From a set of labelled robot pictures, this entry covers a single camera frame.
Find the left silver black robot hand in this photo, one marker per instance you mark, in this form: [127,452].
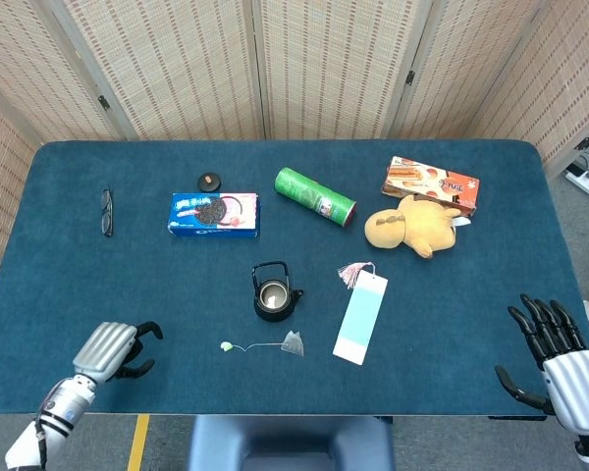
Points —
[103,347]

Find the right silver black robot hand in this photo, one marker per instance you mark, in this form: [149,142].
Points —
[567,365]

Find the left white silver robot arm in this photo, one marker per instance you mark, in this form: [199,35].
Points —
[46,419]

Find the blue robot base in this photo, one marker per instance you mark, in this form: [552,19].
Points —
[289,444]

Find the black cast iron teapot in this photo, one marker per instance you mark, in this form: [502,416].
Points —
[274,294]

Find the black round teapot lid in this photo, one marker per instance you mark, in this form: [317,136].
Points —
[209,181]

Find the black eyeglasses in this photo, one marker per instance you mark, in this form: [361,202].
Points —
[107,213]

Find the blue pink Oreo cookie box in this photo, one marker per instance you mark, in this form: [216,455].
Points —
[216,216]

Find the blue table cloth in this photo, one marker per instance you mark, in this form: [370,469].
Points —
[284,382]

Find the white power strip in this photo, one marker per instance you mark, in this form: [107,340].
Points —
[586,179]

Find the yellow plush toy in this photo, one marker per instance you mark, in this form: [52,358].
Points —
[414,225]

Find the blue white bookmark with tassel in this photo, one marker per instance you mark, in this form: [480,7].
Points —
[360,316]

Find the orange snack box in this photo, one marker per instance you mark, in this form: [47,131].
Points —
[437,185]

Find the green chips can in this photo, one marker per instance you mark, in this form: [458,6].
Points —
[314,195]

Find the woven folding screen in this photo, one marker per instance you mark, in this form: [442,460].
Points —
[294,68]

